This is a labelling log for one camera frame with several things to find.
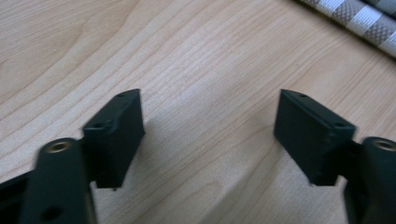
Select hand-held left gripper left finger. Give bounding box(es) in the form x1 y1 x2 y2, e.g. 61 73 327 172
81 88 146 189

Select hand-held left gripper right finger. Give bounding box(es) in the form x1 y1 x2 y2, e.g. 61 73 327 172
273 89 357 187

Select grey white checked cloth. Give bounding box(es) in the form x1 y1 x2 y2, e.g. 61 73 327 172
298 0 396 59

